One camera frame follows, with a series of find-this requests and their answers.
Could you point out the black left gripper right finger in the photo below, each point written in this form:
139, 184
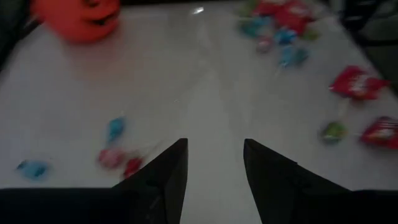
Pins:
270, 186

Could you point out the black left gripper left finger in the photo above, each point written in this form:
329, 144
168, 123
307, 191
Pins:
168, 180

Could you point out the red lollipop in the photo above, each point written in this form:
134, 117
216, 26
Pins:
132, 166

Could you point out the pink lollipop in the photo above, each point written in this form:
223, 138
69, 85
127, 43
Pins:
264, 43
110, 157

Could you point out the blue lollipop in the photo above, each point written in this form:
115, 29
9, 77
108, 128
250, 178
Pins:
285, 55
32, 169
115, 127
284, 35

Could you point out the green lollipop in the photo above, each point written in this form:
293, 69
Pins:
247, 9
332, 132
309, 34

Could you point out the teal lollipop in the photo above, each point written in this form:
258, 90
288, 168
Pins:
300, 56
255, 26

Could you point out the orange pumpkin face bucket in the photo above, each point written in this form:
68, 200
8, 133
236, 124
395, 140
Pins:
74, 28

